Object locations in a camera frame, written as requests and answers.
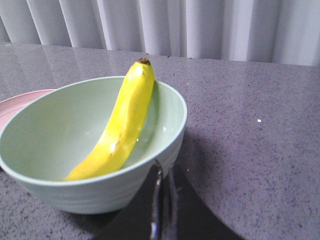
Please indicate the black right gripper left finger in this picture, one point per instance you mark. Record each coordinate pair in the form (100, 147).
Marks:
(142, 218)

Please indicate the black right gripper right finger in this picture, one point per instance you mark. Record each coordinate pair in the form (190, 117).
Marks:
(190, 217)

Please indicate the yellow banana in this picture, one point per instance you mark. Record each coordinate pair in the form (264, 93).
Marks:
(124, 125)

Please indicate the green ribbed bowl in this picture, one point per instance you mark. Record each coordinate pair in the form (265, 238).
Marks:
(80, 113)

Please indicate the pink plate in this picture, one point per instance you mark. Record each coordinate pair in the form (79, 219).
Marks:
(15, 105)

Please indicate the white pleated curtain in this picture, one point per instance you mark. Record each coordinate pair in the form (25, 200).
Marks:
(274, 31)

